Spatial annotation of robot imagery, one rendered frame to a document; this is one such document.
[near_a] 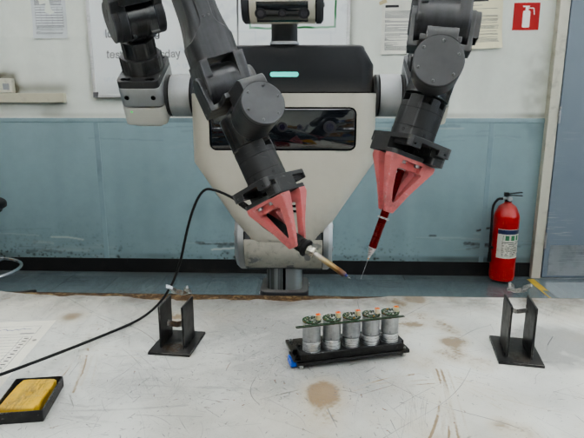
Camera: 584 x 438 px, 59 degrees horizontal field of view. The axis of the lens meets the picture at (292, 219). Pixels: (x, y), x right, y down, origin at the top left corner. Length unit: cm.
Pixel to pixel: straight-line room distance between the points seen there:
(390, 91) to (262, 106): 52
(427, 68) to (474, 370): 39
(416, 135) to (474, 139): 271
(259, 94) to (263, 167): 10
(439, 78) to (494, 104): 281
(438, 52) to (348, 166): 48
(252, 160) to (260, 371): 28
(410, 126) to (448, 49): 11
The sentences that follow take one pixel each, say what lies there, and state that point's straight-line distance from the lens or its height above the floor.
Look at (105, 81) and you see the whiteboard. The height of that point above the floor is 122.
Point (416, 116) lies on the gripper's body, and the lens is 68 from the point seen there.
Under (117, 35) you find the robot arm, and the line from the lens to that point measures 108.
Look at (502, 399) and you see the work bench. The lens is 69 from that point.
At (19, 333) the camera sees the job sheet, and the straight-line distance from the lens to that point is 90.
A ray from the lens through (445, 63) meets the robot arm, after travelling 62.
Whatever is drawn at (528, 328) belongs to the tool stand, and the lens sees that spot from 80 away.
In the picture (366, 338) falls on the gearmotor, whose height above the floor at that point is 78.
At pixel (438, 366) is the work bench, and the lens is 74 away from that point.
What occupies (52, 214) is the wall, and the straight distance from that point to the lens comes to 371.
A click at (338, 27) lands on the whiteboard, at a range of 324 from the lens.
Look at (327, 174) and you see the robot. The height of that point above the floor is 95.
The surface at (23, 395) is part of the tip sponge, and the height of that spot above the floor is 76.
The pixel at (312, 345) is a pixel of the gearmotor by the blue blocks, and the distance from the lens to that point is 70.
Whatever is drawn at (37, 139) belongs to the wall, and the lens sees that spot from 367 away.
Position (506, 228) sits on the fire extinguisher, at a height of 36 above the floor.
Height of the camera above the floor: 109
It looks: 13 degrees down
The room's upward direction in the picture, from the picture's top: straight up
